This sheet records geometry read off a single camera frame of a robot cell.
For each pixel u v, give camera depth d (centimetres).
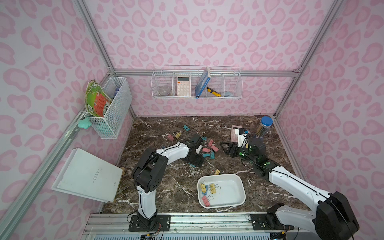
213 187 83
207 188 82
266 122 92
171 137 104
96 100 73
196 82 99
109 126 73
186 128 111
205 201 78
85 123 62
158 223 73
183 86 95
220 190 84
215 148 98
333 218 39
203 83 88
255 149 61
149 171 50
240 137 71
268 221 67
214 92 98
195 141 77
